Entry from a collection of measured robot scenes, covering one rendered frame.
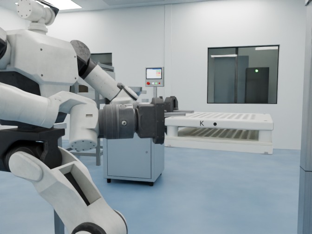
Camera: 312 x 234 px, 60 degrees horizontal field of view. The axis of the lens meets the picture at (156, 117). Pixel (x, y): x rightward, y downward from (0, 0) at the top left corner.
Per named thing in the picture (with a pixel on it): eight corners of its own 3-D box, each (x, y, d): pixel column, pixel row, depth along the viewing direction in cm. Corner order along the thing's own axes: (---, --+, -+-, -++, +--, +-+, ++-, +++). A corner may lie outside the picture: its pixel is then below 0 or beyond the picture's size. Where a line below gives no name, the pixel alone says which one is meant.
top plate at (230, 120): (164, 126, 66) (164, 117, 66) (189, 117, 89) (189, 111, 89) (273, 131, 57) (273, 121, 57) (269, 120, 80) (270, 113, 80)
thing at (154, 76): (144, 117, 338) (144, 66, 333) (146, 116, 348) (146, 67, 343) (162, 117, 332) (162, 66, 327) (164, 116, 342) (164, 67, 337)
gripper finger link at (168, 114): (186, 116, 70) (163, 116, 69) (183, 115, 73) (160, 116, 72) (186, 110, 70) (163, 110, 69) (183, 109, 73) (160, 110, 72)
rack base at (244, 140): (164, 146, 66) (164, 136, 66) (188, 133, 89) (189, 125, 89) (272, 154, 58) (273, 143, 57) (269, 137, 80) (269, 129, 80)
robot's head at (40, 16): (16, 26, 88) (16, -2, 88) (40, 33, 98) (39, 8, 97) (32, 24, 86) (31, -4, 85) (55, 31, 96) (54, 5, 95)
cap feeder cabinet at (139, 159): (102, 183, 317) (101, 119, 311) (120, 170, 372) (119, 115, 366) (154, 187, 302) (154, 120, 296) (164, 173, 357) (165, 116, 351)
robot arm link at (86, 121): (116, 96, 67) (68, 97, 65) (118, 135, 62) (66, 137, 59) (115, 120, 76) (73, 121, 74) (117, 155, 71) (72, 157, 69)
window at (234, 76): (206, 104, 561) (206, 47, 552) (206, 104, 562) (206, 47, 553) (277, 104, 529) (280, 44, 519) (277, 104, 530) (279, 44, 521)
